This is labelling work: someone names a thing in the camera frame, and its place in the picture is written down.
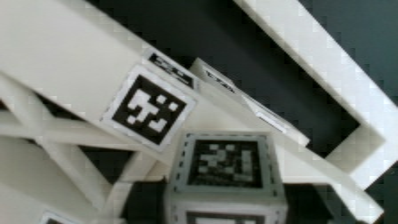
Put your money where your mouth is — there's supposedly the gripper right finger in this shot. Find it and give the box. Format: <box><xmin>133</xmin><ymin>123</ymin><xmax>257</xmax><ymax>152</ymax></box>
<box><xmin>314</xmin><ymin>185</ymin><xmax>357</xmax><ymax>224</ymax></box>

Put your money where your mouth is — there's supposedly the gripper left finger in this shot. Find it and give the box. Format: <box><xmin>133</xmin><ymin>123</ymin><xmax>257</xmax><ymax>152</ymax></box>
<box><xmin>95</xmin><ymin>181</ymin><xmax>140</xmax><ymax>224</ymax></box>

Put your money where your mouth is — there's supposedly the white chair leg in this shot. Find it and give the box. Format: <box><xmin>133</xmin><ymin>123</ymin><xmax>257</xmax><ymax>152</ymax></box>
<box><xmin>163</xmin><ymin>132</ymin><xmax>287</xmax><ymax>224</ymax></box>
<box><xmin>189</xmin><ymin>58</ymin><xmax>309</xmax><ymax>146</ymax></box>

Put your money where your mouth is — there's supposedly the white chair back frame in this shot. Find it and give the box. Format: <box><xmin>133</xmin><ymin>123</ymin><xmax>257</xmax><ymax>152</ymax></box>
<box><xmin>0</xmin><ymin>0</ymin><xmax>383</xmax><ymax>224</ymax></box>

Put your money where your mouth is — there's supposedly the white U-shaped fence frame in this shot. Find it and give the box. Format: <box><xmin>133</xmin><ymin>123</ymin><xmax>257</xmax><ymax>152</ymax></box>
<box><xmin>232</xmin><ymin>0</ymin><xmax>398</xmax><ymax>187</ymax></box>

